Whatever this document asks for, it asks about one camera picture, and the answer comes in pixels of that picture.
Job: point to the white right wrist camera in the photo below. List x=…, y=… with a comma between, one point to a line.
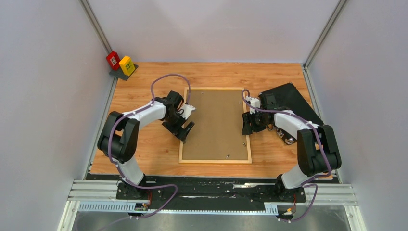
x=254, y=104

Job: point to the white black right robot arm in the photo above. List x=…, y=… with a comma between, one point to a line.
x=317, y=150

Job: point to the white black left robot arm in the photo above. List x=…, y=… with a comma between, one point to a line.
x=118, y=139

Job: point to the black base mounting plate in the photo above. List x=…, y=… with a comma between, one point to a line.
x=201, y=193

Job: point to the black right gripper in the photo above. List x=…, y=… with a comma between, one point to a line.
x=248, y=120

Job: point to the grey toy base plate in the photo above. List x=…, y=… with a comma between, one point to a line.
x=121, y=75

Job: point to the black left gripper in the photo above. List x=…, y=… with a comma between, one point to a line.
x=178, y=131

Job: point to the brown cardboard backing sheet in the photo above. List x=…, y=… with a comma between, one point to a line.
x=215, y=124

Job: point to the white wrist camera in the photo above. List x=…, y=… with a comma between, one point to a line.
x=254, y=104
x=186, y=110

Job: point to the black ribbed frame backing board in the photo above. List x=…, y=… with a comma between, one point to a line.
x=287, y=97

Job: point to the yellow toy house block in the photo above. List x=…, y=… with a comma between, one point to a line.
x=127, y=66

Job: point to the aluminium rail right table edge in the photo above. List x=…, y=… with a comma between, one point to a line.
x=320, y=92

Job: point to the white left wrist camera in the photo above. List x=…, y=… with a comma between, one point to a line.
x=186, y=110

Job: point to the aluminium front rail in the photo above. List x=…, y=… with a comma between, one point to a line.
x=97, y=195

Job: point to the red toy house block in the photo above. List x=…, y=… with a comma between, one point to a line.
x=113, y=60

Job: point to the light wooden picture frame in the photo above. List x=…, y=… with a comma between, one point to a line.
x=213, y=162

